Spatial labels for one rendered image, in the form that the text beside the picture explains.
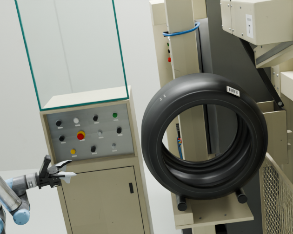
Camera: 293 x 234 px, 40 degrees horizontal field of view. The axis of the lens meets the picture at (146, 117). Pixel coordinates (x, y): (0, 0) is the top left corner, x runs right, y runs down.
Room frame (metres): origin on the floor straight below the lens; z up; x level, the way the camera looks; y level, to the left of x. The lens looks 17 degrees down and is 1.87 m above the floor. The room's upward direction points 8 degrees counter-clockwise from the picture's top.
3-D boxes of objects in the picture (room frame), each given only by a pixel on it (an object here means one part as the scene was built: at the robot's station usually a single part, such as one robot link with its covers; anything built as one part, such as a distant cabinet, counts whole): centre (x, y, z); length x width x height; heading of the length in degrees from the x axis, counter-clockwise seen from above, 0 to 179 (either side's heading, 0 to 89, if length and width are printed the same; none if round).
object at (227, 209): (1.81, -0.25, 0.80); 0.37 x 0.36 x 0.02; 88
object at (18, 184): (1.84, 0.70, 1.04); 0.11 x 0.08 x 0.09; 106
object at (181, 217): (1.82, -0.11, 0.84); 0.36 x 0.09 x 0.06; 178
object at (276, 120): (2.02, -0.64, 1.05); 0.20 x 0.15 x 0.30; 178
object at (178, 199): (1.81, -0.11, 0.90); 0.35 x 0.05 x 0.05; 178
